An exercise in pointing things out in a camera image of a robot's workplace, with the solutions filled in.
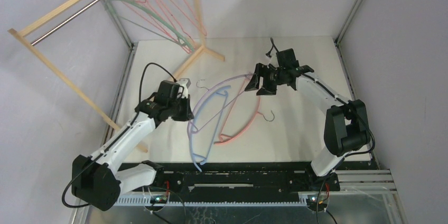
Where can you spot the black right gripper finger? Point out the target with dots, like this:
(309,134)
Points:
(259,74)
(268,88)

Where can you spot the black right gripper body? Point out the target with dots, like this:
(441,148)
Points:
(272,76)

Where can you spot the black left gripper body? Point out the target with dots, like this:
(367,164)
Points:
(172,105)

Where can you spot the blue plastic hanger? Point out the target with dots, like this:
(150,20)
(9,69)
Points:
(201,145)

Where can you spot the green plastic hanger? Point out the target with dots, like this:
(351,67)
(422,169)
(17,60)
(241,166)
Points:
(165,16)

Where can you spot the pink notched hanger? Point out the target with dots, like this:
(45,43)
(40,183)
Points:
(172,20)

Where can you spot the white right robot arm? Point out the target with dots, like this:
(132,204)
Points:
(346,129)

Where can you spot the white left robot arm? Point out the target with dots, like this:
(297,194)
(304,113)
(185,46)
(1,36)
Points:
(97,179)

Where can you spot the pink curved plastic hanger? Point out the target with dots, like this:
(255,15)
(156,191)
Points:
(224,138)

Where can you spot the metal rack hanging rod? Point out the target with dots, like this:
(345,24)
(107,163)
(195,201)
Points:
(54,13)

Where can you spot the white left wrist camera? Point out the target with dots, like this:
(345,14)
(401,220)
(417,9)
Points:
(184,84)

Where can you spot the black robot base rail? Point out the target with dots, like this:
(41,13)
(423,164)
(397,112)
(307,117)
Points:
(257,182)

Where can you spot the right aluminium frame post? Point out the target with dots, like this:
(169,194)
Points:
(347,22)

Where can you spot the aluminium frame post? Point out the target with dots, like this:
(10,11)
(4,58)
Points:
(113,15)
(347,22)

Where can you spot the left aluminium frame post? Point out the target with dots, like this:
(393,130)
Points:
(113,15)

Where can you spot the wooden clothes rack frame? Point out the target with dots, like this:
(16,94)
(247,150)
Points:
(58,94)

